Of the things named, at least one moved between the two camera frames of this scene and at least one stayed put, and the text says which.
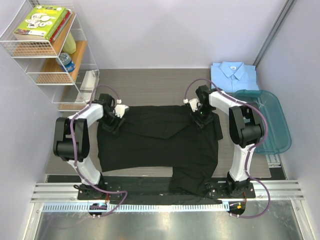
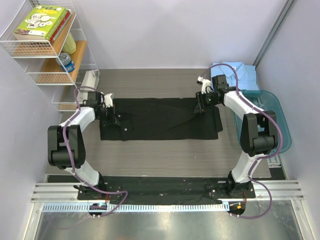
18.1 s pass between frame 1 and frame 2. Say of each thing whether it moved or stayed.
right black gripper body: moved
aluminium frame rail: stayed
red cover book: stayed
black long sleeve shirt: moved
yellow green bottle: stayed
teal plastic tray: stayed
